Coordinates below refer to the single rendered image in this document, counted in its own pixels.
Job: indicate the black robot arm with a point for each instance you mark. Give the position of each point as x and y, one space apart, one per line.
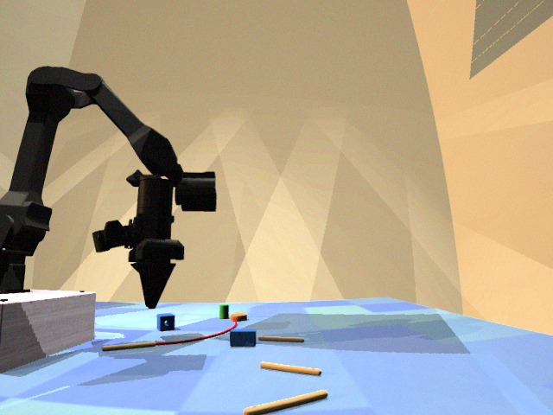
24 219

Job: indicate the blue rectangular block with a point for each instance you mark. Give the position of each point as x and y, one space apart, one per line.
243 338

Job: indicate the round wooden button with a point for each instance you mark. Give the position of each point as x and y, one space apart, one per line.
239 317

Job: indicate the green cylinder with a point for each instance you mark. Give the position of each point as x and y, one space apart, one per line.
224 311

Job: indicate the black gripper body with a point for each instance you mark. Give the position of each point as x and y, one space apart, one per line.
156 245

